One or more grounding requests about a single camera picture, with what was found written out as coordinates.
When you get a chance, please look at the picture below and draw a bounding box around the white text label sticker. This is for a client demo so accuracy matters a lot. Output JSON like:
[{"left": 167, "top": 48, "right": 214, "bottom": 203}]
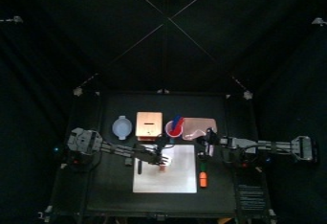
[{"left": 237, "top": 183, "right": 268, "bottom": 216}]

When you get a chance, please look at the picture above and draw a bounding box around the red plastic cup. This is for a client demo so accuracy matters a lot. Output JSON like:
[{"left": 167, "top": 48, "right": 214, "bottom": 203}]
[{"left": 165, "top": 120, "right": 186, "bottom": 139}]

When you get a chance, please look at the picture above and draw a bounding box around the white cutting board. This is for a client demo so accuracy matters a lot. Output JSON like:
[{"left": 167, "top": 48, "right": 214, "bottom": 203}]
[{"left": 133, "top": 144, "right": 198, "bottom": 194}]

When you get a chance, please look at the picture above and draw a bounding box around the red toy spoon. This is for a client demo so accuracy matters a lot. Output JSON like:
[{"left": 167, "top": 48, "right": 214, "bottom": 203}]
[{"left": 173, "top": 117, "right": 186, "bottom": 136}]

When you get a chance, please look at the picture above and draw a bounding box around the diagonal brace wire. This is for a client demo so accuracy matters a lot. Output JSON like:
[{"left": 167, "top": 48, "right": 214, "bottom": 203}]
[
  {"left": 119, "top": 0, "right": 252, "bottom": 96},
  {"left": 78, "top": 0, "right": 226, "bottom": 91}
]

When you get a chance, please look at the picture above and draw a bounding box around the blue toy spoon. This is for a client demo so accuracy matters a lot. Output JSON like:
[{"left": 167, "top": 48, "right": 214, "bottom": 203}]
[{"left": 171, "top": 115, "right": 183, "bottom": 128}]

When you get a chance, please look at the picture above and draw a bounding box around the wooden box with red face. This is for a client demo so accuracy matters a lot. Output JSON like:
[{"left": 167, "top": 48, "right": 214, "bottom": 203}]
[{"left": 134, "top": 111, "right": 165, "bottom": 142}]

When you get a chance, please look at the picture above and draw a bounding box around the orange and green toy carrot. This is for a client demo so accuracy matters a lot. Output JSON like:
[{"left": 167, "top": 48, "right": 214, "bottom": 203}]
[{"left": 198, "top": 160, "right": 210, "bottom": 189}]

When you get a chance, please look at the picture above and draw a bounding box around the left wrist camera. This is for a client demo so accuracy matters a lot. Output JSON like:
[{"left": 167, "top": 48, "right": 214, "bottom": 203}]
[{"left": 155, "top": 133, "right": 173, "bottom": 149}]

